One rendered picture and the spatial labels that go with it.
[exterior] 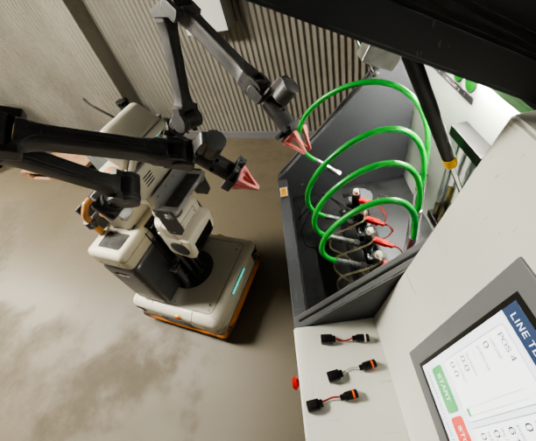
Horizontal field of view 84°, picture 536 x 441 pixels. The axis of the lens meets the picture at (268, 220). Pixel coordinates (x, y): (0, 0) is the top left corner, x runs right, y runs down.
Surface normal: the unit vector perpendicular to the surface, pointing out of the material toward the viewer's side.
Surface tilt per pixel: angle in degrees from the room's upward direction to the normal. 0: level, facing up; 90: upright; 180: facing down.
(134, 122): 42
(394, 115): 90
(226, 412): 0
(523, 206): 76
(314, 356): 0
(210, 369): 0
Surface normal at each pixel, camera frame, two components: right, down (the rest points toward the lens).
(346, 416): -0.22, -0.64
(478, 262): -1.00, 0.03
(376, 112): 0.05, 0.75
